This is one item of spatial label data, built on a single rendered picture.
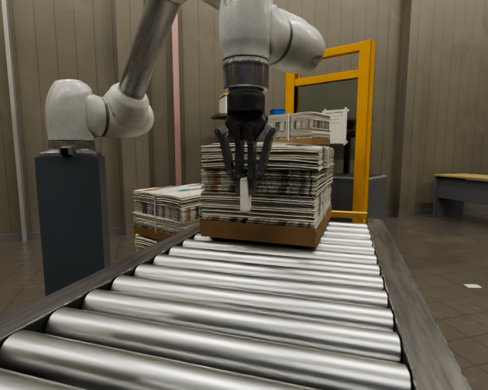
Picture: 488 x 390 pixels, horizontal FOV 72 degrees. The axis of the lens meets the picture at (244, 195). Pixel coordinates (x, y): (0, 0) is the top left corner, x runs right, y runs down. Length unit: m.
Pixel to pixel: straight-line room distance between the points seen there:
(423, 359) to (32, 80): 4.46
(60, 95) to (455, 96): 5.99
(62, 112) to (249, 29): 0.84
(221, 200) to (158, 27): 0.67
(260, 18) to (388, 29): 5.22
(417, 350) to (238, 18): 0.57
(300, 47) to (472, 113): 6.14
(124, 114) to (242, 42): 0.80
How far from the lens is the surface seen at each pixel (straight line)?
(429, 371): 0.42
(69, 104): 1.34
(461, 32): 6.77
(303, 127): 2.41
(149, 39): 1.27
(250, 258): 0.72
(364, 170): 2.78
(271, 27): 0.69
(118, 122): 1.39
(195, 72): 4.51
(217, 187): 0.82
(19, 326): 0.53
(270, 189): 0.77
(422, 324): 0.51
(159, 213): 1.60
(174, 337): 0.44
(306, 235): 0.76
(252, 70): 0.65
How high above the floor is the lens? 1.02
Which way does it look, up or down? 7 degrees down
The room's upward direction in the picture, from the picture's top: straight up
